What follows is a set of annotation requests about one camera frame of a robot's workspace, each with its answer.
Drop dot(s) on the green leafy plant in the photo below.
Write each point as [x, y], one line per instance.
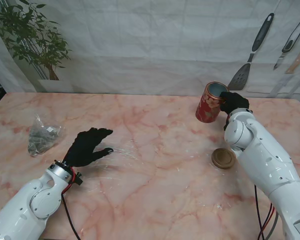
[27, 32]

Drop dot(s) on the clear plastic tea bag pouch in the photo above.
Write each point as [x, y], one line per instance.
[43, 138]

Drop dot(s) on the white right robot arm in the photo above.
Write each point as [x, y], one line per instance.
[265, 160]

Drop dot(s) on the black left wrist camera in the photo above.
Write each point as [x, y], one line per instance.
[77, 178]

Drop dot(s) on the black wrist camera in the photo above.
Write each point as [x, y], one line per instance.
[225, 124]
[77, 178]

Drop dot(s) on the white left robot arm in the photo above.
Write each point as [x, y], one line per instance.
[35, 200]

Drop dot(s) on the black slotted spatula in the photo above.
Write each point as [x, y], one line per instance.
[238, 77]

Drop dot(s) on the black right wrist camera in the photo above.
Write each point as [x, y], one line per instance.
[225, 124]

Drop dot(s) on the red floral tea canister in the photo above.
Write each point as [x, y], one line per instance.
[207, 107]

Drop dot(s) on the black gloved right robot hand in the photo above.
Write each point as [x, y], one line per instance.
[235, 101]

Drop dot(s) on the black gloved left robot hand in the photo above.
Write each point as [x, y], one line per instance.
[85, 150]

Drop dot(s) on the white wrinkled backdrop cloth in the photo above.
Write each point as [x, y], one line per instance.
[152, 37]

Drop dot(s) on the brown round canister lid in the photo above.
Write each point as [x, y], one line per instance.
[223, 158]

